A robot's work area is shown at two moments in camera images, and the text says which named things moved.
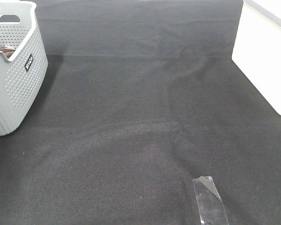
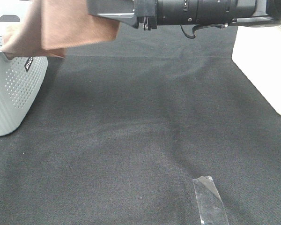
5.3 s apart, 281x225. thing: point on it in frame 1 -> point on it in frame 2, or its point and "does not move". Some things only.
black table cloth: (142, 97) does not move
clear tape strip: (211, 208) does not move
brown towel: (8, 51) -> (52, 24)
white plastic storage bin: (262, 49) does not move
